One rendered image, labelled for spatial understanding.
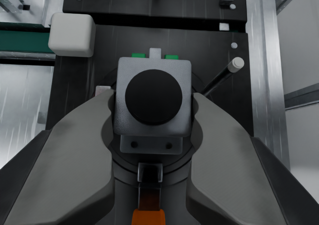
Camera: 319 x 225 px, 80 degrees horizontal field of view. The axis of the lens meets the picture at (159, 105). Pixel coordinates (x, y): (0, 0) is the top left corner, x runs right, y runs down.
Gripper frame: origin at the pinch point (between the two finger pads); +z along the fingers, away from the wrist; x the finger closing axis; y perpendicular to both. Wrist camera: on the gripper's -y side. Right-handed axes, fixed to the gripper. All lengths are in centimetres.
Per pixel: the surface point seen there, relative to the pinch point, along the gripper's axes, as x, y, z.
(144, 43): -1.4, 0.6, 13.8
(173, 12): 2.2, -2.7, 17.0
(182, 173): 3.3, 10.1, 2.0
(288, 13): 26.5, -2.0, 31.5
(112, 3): -5.7, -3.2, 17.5
